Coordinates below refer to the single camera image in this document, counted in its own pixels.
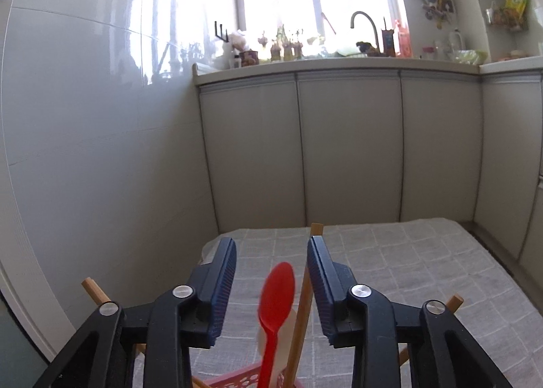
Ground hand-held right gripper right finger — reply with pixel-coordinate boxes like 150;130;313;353
306;235;514;388

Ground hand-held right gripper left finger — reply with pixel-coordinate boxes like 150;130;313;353
32;236;237;388

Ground bundle of wooden chopsticks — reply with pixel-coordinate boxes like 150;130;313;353
81;222;465;388

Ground red plastic spoon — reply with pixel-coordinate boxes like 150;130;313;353
257;261;296;388

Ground beige plastic spoon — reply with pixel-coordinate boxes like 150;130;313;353
256;307;298;381

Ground pink perforated utensil holder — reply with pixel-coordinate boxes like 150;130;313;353
203;362;307;388

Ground grey checked tablecloth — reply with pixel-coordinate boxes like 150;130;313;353
127;218;543;388

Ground white kitchen cabinets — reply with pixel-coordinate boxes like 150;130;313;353
192;55;543;283

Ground row of seasoning bottles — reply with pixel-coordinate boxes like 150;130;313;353
258;25;307;63

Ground brown box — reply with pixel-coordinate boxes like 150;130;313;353
380;27;398;56

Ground red bottles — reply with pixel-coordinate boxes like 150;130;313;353
392;19;413;59

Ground curved metal faucet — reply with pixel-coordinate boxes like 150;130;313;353
350;12;381;55

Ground green vegetable bag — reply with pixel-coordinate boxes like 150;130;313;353
451;50;489;65

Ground yellow packets on shelf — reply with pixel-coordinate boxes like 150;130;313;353
485;0;532;31

